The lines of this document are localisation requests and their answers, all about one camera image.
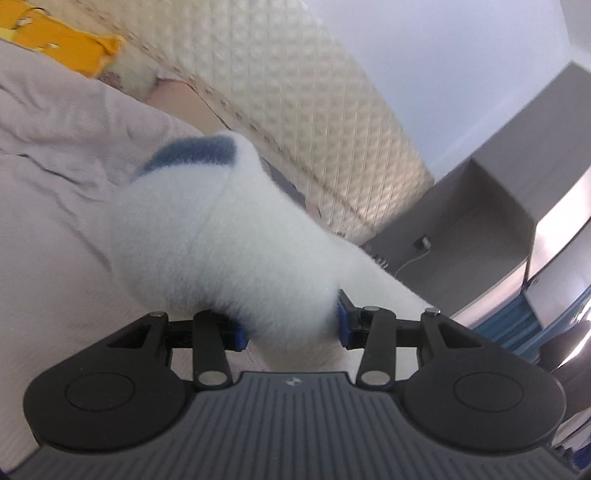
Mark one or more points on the grey bed duvet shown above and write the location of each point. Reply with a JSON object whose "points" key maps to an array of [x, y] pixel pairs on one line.
{"points": [[67, 142]]}

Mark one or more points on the grey wardrobe shelf unit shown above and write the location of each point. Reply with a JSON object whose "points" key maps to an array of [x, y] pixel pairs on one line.
{"points": [[503, 214]]}

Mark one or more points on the blue curtain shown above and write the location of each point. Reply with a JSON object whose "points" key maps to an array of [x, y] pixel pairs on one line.
{"points": [[517, 328]]}

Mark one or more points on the wall charger with white cable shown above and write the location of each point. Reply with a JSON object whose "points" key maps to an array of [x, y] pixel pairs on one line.
{"points": [[422, 248]]}

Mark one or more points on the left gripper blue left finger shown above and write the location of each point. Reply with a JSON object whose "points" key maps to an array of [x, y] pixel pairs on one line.
{"points": [[213, 335]]}

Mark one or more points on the white blue striped sweater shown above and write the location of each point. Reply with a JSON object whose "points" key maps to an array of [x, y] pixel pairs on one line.
{"points": [[202, 226]]}

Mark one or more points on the cream quilted headboard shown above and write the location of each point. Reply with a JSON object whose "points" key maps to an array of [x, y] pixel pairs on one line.
{"points": [[272, 71]]}

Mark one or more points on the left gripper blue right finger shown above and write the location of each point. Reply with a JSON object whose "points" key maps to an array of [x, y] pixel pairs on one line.
{"points": [[374, 330]]}

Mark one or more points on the yellow cloth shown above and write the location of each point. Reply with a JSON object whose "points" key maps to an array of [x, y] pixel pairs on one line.
{"points": [[33, 28]]}

